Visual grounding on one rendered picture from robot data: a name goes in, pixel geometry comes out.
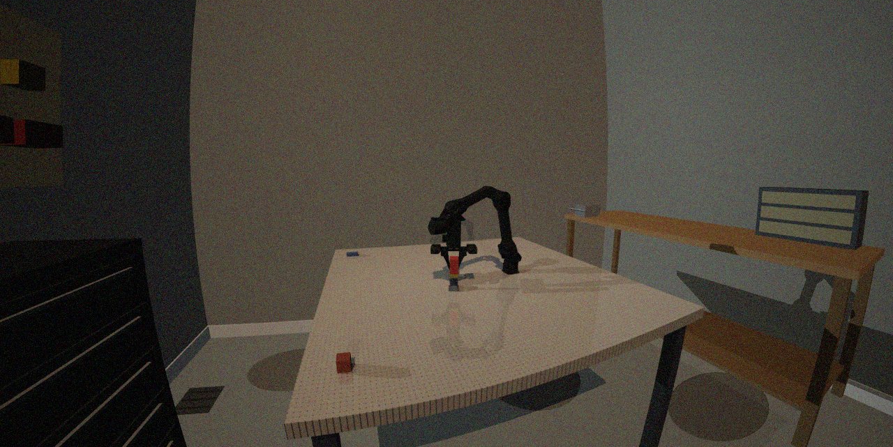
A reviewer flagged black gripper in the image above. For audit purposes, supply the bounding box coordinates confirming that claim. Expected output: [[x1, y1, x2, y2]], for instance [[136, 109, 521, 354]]
[[430, 233, 477, 269]]

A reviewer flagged red block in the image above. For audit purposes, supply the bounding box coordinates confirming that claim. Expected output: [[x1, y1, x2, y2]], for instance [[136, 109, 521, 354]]
[[336, 352, 352, 373]]

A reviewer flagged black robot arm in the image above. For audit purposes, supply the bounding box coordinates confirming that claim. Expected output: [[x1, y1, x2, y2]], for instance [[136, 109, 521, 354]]
[[428, 186, 522, 275]]

